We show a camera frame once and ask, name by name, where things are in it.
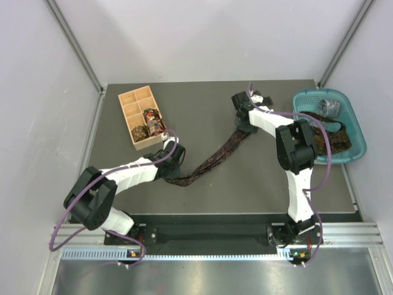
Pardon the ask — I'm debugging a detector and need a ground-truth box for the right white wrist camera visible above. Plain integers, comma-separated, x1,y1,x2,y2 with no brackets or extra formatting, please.
249,90,264,104

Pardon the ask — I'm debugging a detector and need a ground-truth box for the brown patterned rolled tie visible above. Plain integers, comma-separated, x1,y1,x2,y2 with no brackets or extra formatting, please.
131,125,149,143

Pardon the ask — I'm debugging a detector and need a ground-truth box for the colourful rolled tie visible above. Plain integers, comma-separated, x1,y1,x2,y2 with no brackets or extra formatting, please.
142,108,166,137

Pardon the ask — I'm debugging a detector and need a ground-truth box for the slotted cable duct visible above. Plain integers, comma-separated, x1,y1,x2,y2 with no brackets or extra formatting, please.
61,248,311,262

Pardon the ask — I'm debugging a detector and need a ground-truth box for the wooden compartment box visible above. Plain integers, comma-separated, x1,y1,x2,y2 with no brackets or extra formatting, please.
118,85,167,151

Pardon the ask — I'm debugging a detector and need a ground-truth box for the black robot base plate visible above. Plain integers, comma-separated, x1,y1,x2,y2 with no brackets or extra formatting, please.
104,213,322,256

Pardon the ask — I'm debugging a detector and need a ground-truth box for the dark purple patterned tie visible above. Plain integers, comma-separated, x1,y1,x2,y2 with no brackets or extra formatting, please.
165,129,251,187

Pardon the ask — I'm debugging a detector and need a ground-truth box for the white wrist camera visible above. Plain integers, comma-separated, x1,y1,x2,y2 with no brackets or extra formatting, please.
249,90,264,104
161,130,179,150

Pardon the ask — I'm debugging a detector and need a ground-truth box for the purple cable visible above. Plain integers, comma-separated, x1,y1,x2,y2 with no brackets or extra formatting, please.
49,128,179,253
247,82,332,268

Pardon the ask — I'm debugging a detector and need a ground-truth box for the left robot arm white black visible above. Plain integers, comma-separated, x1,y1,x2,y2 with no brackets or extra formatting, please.
63,138,185,244

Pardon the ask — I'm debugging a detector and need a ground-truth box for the right aluminium frame post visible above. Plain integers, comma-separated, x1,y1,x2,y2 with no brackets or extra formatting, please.
316,0,376,89

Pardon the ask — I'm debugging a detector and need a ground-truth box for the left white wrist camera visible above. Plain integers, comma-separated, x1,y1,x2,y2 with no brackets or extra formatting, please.
161,130,179,150

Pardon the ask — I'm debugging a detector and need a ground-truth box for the grey patterned tie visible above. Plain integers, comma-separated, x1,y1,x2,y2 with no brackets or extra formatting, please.
316,99,341,118

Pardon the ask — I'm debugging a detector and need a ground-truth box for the aluminium frame post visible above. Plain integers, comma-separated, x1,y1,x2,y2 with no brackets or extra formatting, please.
44,0,104,93
316,0,376,89

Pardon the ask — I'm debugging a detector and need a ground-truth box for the left aluminium frame post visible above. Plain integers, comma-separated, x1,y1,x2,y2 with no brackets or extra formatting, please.
44,0,104,93

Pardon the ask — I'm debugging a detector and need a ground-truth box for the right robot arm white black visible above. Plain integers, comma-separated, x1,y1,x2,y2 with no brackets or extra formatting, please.
232,92,317,248

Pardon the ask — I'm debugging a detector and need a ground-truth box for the teal plastic basket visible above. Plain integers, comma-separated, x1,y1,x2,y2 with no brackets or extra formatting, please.
292,89,367,165

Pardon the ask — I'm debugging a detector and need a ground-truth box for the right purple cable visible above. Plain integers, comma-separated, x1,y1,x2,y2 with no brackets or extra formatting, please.
247,82,332,268

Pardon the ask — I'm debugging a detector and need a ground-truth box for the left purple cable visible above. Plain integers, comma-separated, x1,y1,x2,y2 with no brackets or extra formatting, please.
49,128,179,253

